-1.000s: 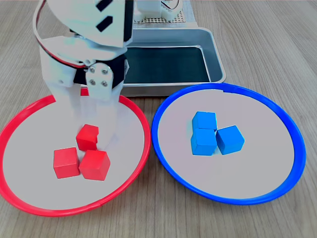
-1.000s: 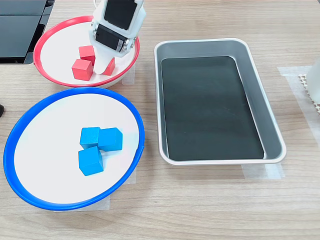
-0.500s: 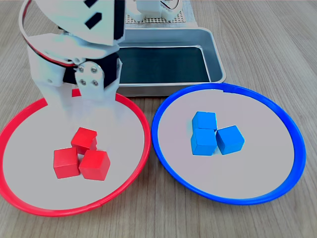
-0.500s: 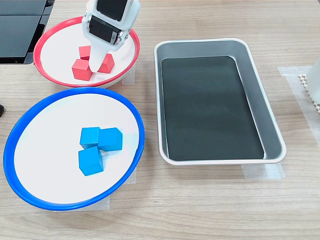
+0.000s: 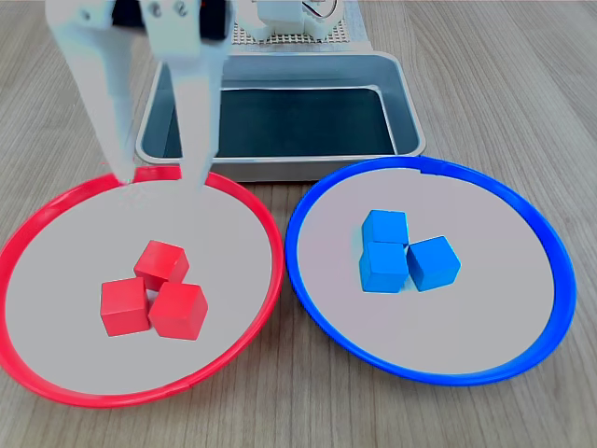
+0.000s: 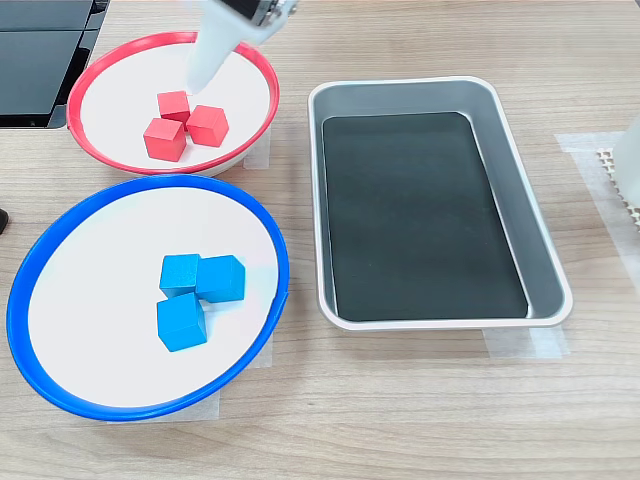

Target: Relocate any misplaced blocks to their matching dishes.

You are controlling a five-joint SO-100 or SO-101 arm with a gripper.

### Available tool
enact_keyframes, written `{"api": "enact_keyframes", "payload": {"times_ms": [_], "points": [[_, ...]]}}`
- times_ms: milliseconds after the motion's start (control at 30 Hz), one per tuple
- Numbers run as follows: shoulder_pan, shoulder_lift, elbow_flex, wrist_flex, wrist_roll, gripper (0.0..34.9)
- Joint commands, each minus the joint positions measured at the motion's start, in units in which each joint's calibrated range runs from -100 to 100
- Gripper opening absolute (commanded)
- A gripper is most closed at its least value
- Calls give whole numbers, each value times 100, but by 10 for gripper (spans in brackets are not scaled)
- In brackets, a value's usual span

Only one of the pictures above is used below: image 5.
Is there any blue-rimmed white plate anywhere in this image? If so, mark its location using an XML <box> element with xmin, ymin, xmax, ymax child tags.
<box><xmin>285</xmin><ymin>156</ymin><xmax>578</xmax><ymax>387</ymax></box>

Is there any thin cable loop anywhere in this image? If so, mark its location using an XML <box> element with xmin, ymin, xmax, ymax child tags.
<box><xmin>301</xmin><ymin>0</ymin><xmax>340</xmax><ymax>21</ymax></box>

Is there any black tray mat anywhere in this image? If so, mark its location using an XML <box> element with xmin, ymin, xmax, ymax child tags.
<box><xmin>162</xmin><ymin>86</ymin><xmax>397</xmax><ymax>159</ymax></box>

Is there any red-rimmed white plate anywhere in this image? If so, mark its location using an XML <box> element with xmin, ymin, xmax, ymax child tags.
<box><xmin>0</xmin><ymin>165</ymin><xmax>285</xmax><ymax>410</ymax></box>

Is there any red cube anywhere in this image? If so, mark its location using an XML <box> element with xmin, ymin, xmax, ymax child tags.
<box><xmin>132</xmin><ymin>239</ymin><xmax>190</xmax><ymax>293</ymax></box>
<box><xmin>100</xmin><ymin>276</ymin><xmax>152</xmax><ymax>338</ymax></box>
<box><xmin>147</xmin><ymin>282</ymin><xmax>209</xmax><ymax>342</ymax></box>

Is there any blue cube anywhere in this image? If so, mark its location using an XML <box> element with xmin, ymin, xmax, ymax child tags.
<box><xmin>358</xmin><ymin>241</ymin><xmax>409</xmax><ymax>295</ymax></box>
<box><xmin>361</xmin><ymin>209</ymin><xmax>410</xmax><ymax>246</ymax></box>
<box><xmin>406</xmin><ymin>235</ymin><xmax>463</xmax><ymax>293</ymax></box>

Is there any steel tray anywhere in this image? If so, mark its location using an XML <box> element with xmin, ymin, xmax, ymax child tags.
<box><xmin>134</xmin><ymin>50</ymin><xmax>427</xmax><ymax>183</ymax></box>

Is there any pale perforated base plate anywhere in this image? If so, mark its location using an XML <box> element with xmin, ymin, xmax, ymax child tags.
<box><xmin>231</xmin><ymin>18</ymin><xmax>352</xmax><ymax>47</ymax></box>

